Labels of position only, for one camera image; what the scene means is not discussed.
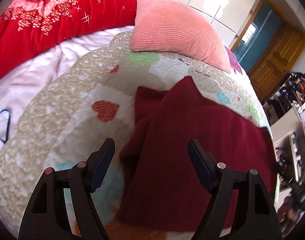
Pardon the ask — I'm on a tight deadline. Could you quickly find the dark red knit sweater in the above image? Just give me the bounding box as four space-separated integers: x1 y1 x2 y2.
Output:
117 76 277 232

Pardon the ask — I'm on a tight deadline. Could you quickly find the person's right hand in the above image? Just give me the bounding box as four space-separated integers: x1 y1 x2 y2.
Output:
277 195 304 237

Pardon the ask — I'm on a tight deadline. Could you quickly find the white desk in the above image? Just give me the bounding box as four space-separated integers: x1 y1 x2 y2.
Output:
270 103 305 160

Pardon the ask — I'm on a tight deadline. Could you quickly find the cluttered shoe rack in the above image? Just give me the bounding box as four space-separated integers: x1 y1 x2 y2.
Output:
263 72 305 125

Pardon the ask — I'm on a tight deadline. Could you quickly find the brown wooden door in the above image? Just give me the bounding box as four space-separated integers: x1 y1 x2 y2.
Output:
248 23 305 103

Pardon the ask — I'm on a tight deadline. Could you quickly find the purple blanket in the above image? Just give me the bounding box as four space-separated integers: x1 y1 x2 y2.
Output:
225 47 242 74

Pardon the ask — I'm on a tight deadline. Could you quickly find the white bed sheet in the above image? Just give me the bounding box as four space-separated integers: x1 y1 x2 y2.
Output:
0 26 133 150

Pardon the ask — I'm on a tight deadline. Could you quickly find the colourful heart patchwork quilt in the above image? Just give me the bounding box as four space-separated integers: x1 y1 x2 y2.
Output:
0 31 269 237

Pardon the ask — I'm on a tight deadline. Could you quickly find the pink waffle-texture pillow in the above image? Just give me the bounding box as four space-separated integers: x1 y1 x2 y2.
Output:
131 0 232 73

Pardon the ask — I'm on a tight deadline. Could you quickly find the red floral duvet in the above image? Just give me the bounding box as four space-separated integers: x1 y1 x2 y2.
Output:
0 0 137 79

